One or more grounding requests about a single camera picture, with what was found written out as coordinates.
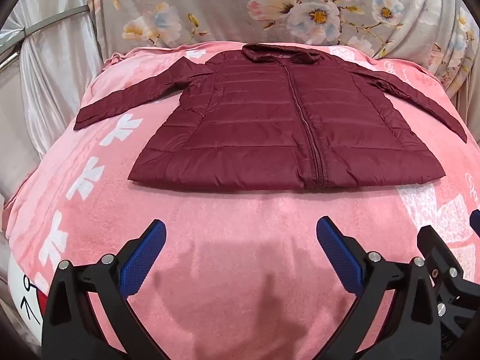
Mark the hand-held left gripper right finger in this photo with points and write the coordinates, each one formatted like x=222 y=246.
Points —
x=339 y=257

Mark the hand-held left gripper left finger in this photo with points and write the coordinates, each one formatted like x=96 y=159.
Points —
x=144 y=258

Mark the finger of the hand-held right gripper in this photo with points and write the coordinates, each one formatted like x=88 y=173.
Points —
x=438 y=255
x=475 y=221

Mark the maroon puffer jacket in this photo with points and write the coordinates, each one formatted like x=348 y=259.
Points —
x=262 y=127

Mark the pink blanket with white bows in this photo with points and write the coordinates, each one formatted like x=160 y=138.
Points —
x=232 y=270

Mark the white satin cloth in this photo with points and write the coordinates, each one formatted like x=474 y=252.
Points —
x=56 y=82

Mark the silver metal band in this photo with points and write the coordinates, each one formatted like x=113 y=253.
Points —
x=56 y=20

